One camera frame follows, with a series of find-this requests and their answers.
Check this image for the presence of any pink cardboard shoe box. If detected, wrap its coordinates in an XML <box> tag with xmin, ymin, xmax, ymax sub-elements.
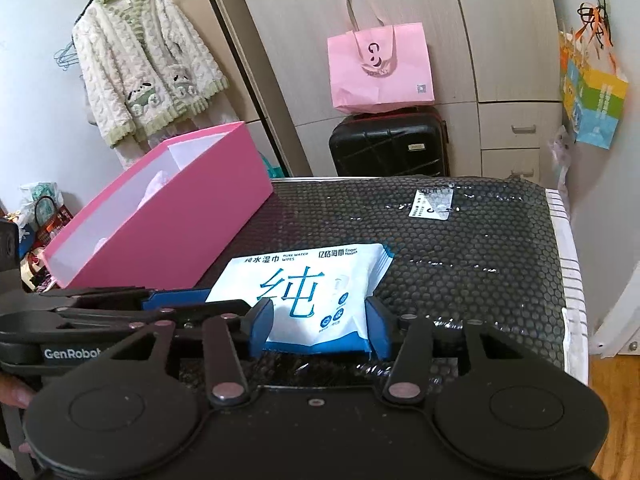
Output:
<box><xmin>43</xmin><ymin>122</ymin><xmax>273</xmax><ymax>289</ymax></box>

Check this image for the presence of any blue white wet wipes pack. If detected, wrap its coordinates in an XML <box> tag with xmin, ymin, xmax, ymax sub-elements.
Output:
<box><xmin>206</xmin><ymin>244</ymin><xmax>394</xmax><ymax>354</ymax></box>

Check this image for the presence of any person left hand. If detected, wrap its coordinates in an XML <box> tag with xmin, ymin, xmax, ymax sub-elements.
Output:
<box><xmin>0</xmin><ymin>374</ymin><xmax>35</xmax><ymax>408</ymax></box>

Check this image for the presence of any black honeycomb table mat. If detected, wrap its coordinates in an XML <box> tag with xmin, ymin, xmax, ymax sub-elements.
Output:
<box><xmin>202</xmin><ymin>178</ymin><xmax>588</xmax><ymax>379</ymax></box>

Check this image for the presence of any teal gift bag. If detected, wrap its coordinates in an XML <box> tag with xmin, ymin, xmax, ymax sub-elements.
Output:
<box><xmin>260</xmin><ymin>153</ymin><xmax>284</xmax><ymax>179</ymax></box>

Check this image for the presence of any black suitcase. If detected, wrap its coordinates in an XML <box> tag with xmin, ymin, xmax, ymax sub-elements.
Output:
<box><xmin>329</xmin><ymin>106</ymin><xmax>450</xmax><ymax>177</ymax></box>

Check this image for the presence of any cream knitted cardigan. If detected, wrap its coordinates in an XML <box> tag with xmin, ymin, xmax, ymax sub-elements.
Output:
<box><xmin>72</xmin><ymin>0</ymin><xmax>239</xmax><ymax>168</ymax></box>

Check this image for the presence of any pink tote bag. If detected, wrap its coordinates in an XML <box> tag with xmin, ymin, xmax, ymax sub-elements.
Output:
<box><xmin>326</xmin><ymin>0</ymin><xmax>435</xmax><ymax>114</ymax></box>

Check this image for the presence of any colourful hanging gift bag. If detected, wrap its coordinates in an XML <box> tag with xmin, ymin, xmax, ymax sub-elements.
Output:
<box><xmin>559</xmin><ymin>28</ymin><xmax>628</xmax><ymax>150</ymax></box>

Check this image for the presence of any beige wardrobe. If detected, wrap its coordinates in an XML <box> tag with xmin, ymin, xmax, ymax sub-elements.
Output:
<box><xmin>175</xmin><ymin>0</ymin><xmax>561</xmax><ymax>183</ymax></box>

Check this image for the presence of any red wire basket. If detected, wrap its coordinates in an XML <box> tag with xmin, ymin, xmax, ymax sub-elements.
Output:
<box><xmin>34</xmin><ymin>195</ymin><xmax>73</xmax><ymax>246</ymax></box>

